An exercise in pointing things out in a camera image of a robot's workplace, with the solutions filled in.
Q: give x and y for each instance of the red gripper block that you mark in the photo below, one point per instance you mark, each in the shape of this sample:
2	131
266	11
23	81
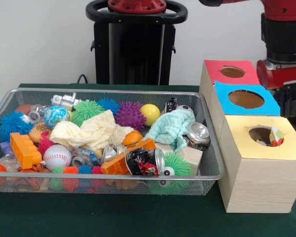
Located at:
276	76

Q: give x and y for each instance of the mint green waffle cloth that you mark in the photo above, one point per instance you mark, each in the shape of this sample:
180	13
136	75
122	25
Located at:
172	126

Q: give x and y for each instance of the dark green table cloth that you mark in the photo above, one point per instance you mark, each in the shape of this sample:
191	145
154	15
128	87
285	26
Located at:
113	217

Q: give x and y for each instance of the crushed silver can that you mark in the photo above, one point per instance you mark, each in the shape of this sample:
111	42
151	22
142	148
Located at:
199	134

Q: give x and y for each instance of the colourful patterned cloth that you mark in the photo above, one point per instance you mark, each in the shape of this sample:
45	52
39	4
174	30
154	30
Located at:
276	138

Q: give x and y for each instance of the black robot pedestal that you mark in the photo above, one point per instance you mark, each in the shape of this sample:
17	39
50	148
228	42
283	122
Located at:
135	49

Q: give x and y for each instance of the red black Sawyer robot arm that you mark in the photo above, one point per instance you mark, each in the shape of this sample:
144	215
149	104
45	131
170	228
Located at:
286	32

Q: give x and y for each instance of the yellow ball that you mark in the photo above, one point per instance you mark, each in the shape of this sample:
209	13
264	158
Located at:
150	113

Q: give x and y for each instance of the shallow mesh bin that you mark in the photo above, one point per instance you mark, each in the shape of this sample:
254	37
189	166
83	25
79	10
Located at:
209	158

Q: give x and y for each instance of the cream waffle cloth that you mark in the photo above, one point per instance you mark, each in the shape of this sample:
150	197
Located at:
93	130

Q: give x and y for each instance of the wooden box with three holes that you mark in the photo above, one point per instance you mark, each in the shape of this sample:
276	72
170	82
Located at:
261	187

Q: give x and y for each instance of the green fuzzy ball with eyes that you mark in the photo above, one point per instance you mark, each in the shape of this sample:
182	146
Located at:
180	165

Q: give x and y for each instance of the crushed black red can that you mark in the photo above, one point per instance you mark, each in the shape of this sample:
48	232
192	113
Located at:
143	161

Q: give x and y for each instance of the blue globe ball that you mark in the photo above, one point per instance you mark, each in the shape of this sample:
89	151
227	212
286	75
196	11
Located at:
56	117

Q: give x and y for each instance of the orange toy brick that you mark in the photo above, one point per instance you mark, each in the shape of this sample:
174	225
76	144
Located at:
24	150
116	165

